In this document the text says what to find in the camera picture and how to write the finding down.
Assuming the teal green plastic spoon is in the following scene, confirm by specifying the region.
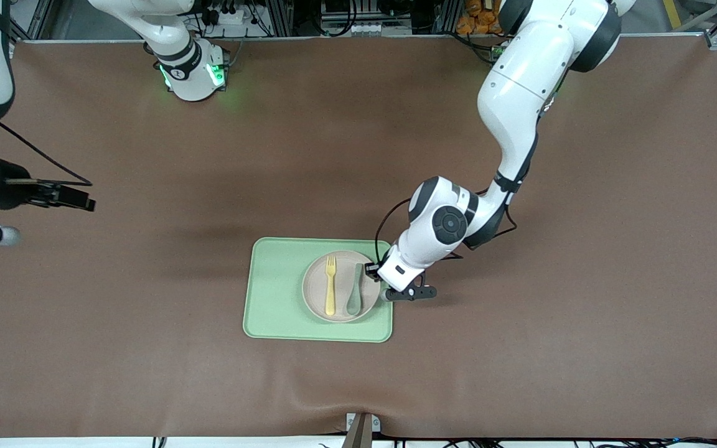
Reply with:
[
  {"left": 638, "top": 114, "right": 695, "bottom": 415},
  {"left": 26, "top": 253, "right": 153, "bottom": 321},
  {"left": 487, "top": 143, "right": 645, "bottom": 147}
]
[{"left": 346, "top": 262, "right": 365, "bottom": 316}]

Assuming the yellow plastic fork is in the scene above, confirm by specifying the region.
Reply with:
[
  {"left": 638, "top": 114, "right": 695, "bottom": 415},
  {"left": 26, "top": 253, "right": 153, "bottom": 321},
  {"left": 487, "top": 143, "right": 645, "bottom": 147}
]
[{"left": 324, "top": 254, "right": 338, "bottom": 316}]

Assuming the round off-white plate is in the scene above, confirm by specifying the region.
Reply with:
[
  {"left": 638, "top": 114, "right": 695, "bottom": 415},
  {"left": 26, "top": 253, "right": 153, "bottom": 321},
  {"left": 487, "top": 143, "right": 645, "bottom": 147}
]
[{"left": 302, "top": 250, "right": 383, "bottom": 323}]

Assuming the light green rectangular tray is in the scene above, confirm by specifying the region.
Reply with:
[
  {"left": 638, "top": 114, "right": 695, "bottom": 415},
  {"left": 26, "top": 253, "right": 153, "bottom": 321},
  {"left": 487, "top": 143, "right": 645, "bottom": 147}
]
[{"left": 243, "top": 237, "right": 394, "bottom": 343}]

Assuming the brown table cover mat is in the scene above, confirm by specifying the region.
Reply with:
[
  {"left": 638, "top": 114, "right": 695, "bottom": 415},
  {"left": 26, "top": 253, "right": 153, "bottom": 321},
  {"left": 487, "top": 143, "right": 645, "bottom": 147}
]
[{"left": 0, "top": 34, "right": 717, "bottom": 439}]

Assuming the white power strip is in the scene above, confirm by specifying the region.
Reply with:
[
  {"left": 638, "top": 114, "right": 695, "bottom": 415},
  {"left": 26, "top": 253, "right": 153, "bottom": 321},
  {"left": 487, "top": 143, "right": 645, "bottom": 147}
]
[{"left": 206, "top": 7, "right": 253, "bottom": 27}]

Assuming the white connector block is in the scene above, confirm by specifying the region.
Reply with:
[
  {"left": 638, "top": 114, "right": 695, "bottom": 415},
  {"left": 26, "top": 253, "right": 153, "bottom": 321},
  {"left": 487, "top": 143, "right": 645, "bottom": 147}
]
[{"left": 330, "top": 22, "right": 384, "bottom": 36}]

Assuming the pile of orange packaged goods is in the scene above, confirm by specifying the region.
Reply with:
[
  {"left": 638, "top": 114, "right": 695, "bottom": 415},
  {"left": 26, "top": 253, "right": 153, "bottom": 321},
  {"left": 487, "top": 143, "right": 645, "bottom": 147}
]
[{"left": 456, "top": 0, "right": 502, "bottom": 35}]

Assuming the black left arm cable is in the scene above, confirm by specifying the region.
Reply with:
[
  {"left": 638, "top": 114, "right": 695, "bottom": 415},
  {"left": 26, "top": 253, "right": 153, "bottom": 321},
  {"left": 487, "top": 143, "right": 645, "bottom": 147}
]
[{"left": 374, "top": 168, "right": 519, "bottom": 262}]

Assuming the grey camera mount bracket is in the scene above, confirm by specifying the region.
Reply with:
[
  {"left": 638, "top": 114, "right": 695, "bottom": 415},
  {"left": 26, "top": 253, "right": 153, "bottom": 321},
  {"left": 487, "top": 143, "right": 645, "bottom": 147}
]
[{"left": 345, "top": 412, "right": 382, "bottom": 448}]

